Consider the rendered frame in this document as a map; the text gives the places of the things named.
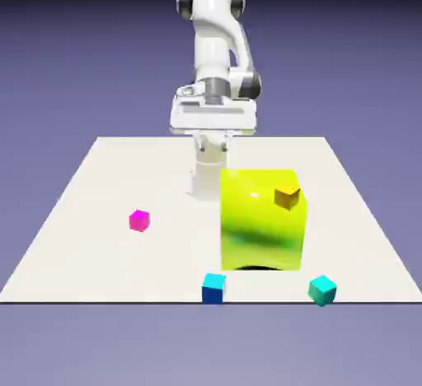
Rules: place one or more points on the large yellow-green box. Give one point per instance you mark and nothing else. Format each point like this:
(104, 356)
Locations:
(260, 227)

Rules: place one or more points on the small magenta cube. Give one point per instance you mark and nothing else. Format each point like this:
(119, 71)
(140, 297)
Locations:
(139, 221)

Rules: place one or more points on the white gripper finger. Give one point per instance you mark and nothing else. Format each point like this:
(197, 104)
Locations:
(199, 143)
(226, 142)

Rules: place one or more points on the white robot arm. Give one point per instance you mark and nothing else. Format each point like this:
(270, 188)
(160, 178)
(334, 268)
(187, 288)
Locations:
(211, 29)

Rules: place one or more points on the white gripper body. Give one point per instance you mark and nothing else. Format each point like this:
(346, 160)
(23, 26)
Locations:
(214, 118)

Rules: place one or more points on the small blue cube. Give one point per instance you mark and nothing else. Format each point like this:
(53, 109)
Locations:
(213, 290)

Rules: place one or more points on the small orange cube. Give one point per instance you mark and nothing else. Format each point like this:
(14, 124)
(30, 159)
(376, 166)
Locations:
(286, 198)

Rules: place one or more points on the small teal cube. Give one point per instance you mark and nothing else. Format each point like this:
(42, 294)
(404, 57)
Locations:
(322, 291)

